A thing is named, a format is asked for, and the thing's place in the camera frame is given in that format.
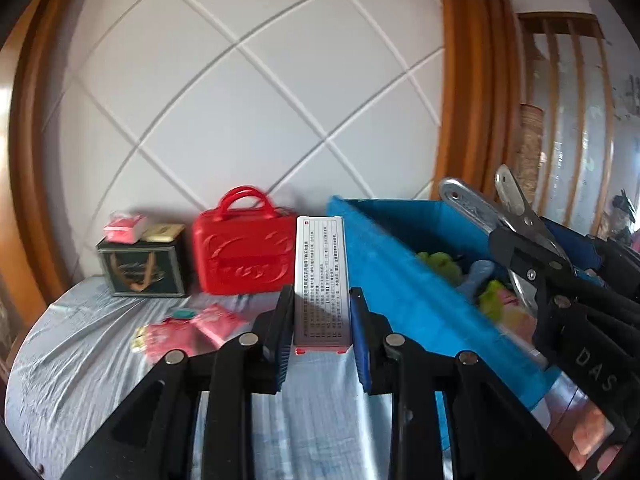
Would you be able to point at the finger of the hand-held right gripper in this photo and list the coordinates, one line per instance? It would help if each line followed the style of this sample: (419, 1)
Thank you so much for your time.
(575, 247)
(530, 255)

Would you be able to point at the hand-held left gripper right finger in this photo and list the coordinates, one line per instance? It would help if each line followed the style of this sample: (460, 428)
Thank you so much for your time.
(361, 355)

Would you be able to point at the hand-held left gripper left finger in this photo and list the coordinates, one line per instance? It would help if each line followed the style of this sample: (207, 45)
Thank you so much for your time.
(285, 355)

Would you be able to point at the silver metal pliers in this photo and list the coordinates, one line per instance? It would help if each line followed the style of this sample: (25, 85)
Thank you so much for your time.
(475, 210)

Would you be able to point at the silver text-printed medicine box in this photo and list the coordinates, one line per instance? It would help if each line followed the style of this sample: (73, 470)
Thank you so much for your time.
(321, 280)

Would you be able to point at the blue folding storage container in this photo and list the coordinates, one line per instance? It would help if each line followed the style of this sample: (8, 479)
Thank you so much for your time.
(395, 270)

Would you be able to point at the person's right hand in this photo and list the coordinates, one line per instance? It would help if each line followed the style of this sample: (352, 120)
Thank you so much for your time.
(592, 435)

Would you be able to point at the yellow-green soft toy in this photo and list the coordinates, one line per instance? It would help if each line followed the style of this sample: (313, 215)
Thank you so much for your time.
(495, 300)

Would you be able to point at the grey-blue soft toy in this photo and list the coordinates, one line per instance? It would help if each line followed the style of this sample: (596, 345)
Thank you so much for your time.
(477, 280)

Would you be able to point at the dark ornament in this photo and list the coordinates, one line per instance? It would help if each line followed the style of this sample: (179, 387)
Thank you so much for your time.
(625, 215)

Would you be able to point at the pale yellow packet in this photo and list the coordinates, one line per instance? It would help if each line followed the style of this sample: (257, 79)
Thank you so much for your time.
(517, 320)

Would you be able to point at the pink tissue packet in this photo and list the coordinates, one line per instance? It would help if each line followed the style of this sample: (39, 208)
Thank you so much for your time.
(172, 342)
(220, 324)

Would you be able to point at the green plush toy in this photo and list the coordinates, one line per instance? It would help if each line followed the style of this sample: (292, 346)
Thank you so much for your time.
(440, 265)

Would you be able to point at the red embossed handbag case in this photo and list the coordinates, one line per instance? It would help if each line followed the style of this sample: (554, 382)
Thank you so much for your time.
(240, 255)

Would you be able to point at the small teal packet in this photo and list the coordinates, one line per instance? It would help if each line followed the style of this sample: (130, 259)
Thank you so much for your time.
(181, 314)

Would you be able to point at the wooden slatted screen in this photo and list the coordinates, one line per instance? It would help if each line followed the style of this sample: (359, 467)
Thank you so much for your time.
(565, 110)

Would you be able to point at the small yellow packet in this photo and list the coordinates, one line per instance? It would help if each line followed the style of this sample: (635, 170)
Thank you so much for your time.
(140, 339)

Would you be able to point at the dark green gift box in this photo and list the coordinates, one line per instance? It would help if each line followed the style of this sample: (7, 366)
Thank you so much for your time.
(140, 270)

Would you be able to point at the small gold box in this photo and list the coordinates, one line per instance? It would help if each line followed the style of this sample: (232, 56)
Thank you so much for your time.
(162, 233)

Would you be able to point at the light blue bed sheet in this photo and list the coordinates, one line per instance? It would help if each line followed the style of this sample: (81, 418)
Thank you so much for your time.
(100, 350)

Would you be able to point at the small pink box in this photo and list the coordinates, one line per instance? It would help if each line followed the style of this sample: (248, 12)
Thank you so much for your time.
(124, 229)

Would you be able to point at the white padded wooden headboard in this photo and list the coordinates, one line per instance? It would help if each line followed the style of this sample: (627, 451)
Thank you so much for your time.
(250, 110)

